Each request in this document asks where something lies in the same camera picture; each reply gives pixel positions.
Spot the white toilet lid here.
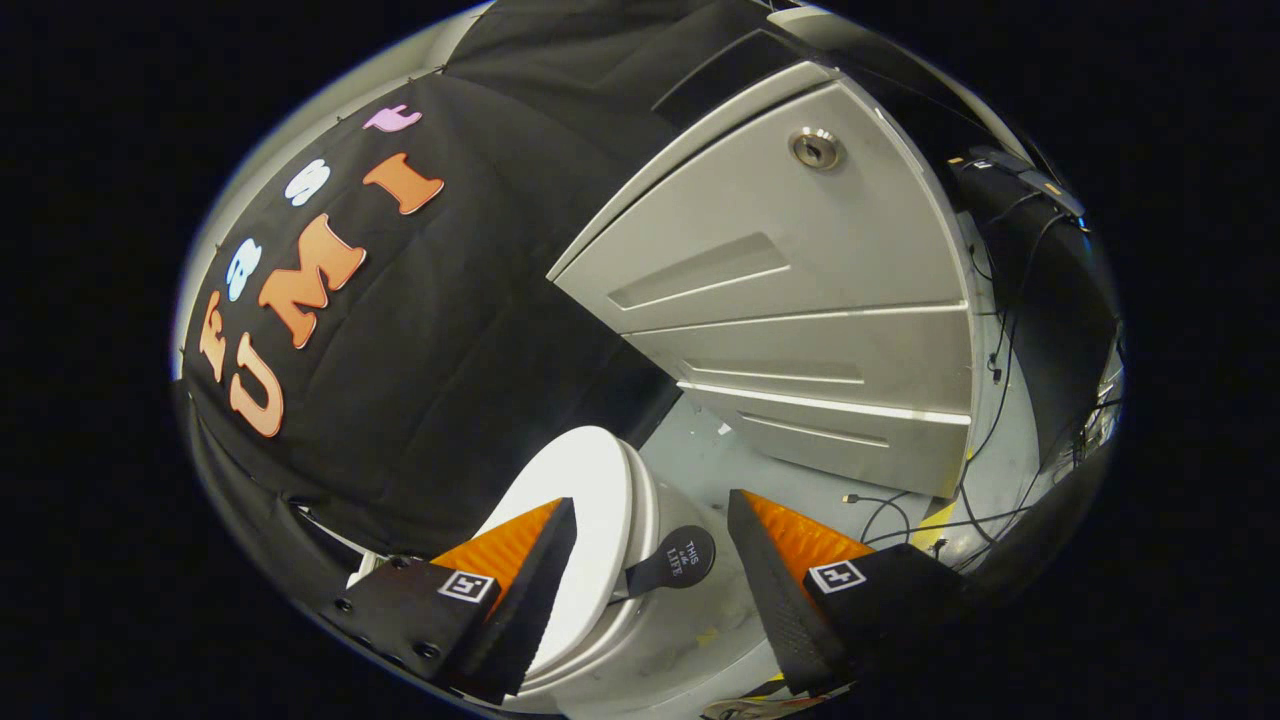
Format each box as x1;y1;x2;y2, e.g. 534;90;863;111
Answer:
470;426;636;681

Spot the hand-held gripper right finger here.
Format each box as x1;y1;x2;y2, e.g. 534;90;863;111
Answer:
727;488;976;696

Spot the white toilet with tank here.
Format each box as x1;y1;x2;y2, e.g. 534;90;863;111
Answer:
345;426;791;716

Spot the tangle of black cables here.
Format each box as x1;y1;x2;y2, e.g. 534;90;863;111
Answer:
845;200;1121;561

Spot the white toilet seat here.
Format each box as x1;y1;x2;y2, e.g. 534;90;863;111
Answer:
520;445;663;693

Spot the white drawer cabinet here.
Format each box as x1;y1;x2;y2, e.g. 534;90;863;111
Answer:
547;60;976;499

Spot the black backdrop cloth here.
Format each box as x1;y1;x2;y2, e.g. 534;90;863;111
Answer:
180;0;1121;621

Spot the black lid lift handle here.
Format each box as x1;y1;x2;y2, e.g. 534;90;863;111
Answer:
610;525;717;604

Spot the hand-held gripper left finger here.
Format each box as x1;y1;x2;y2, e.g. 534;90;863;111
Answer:
320;497;579;704

